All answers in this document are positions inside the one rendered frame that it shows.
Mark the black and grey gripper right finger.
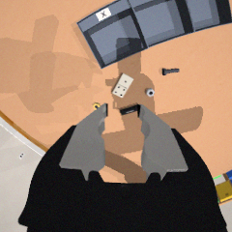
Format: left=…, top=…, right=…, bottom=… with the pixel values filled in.
left=137, top=104, right=227, bottom=231

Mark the dark grey bolt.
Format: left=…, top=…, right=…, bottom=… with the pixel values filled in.
left=162, top=69, right=180, bottom=75

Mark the white domino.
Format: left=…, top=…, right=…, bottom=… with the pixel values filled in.
left=113, top=73, right=133, bottom=98

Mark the black aa battery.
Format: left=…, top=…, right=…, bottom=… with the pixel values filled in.
left=120, top=105, right=137, bottom=115

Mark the grey three-compartment bin rack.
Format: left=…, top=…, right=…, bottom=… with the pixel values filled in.
left=76, top=0, right=232, bottom=69

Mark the silver hex nut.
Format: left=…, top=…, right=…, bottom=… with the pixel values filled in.
left=146, top=88, right=155, bottom=97

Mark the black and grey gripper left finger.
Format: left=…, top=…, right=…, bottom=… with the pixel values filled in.
left=18, top=103, right=108, bottom=226

